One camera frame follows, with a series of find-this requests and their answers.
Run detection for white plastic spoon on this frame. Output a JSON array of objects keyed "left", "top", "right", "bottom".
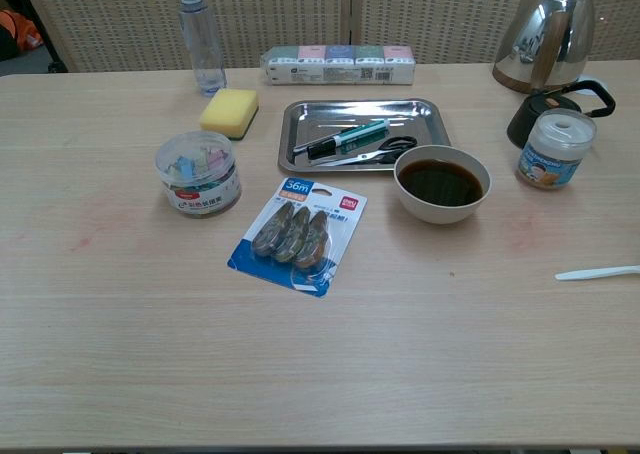
[{"left": 554, "top": 264, "right": 640, "bottom": 282}]

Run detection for black round bowl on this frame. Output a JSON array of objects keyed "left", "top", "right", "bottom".
[{"left": 393, "top": 144, "right": 493, "bottom": 225}]

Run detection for slim dark pen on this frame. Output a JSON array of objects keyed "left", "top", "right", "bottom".
[{"left": 292, "top": 123, "right": 361, "bottom": 154}]

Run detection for green white marker black cap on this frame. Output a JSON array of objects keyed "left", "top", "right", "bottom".
[{"left": 306, "top": 119, "right": 391, "bottom": 161}]

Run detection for stainless steel tray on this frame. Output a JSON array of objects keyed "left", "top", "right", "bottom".
[{"left": 277, "top": 98, "right": 453, "bottom": 174}]

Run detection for clear jar of binder clips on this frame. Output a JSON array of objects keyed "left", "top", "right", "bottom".
[{"left": 153, "top": 130, "right": 243, "bottom": 219}]

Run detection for yellow sponge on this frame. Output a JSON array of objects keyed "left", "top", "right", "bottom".
[{"left": 198, "top": 88, "right": 260, "bottom": 142}]

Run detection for multicolour tissue pack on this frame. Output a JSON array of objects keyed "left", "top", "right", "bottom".
[{"left": 259, "top": 44, "right": 417, "bottom": 87}]

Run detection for clear plastic water bottle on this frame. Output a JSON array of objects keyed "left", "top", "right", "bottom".
[{"left": 178, "top": 0, "right": 228, "bottom": 97}]

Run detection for small black kettle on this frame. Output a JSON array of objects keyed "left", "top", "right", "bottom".
[{"left": 506, "top": 79, "right": 617, "bottom": 150}]

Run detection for clear jar with white lid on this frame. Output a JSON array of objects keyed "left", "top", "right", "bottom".
[{"left": 516, "top": 108, "right": 598, "bottom": 191}]

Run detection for wooden rattan folding screen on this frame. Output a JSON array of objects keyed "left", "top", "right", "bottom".
[{"left": 17, "top": 0, "right": 640, "bottom": 73}]

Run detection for shiny steel gooseneck kettle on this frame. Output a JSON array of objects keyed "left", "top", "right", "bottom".
[{"left": 492, "top": 0, "right": 596, "bottom": 95}]

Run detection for orange object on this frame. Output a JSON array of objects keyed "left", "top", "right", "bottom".
[{"left": 0, "top": 8, "right": 45, "bottom": 53}]

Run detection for black handled scissors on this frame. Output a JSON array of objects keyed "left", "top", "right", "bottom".
[{"left": 309, "top": 135, "right": 418, "bottom": 168}]

